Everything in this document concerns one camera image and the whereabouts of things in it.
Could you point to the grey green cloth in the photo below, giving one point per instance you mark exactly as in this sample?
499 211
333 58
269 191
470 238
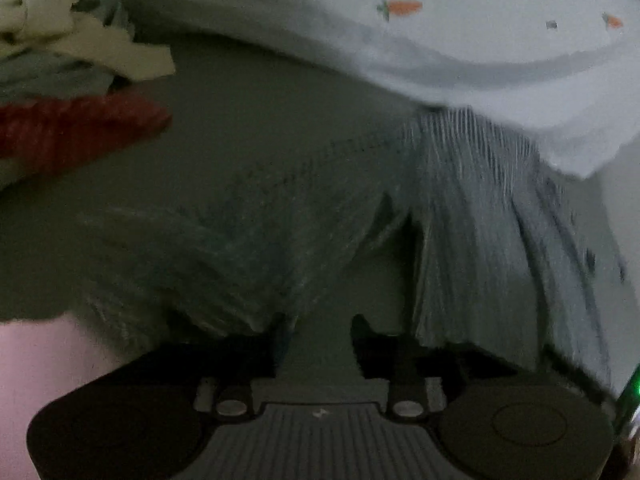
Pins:
55 77

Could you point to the olive green blanket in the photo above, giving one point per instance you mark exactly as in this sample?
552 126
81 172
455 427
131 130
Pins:
240 125

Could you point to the grey striped garment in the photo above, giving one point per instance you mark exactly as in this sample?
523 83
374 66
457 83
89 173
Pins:
465 240

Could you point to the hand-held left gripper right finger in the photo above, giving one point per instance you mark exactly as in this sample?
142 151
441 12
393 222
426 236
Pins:
372 355

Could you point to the red knitted cloth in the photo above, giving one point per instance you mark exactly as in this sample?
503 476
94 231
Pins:
75 127

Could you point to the white carrot print sheet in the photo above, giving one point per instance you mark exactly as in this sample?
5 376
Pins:
450 45

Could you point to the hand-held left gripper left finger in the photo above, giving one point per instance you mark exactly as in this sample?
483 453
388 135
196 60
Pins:
260 360

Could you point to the cream cloth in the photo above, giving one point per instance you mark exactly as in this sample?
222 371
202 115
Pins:
85 40

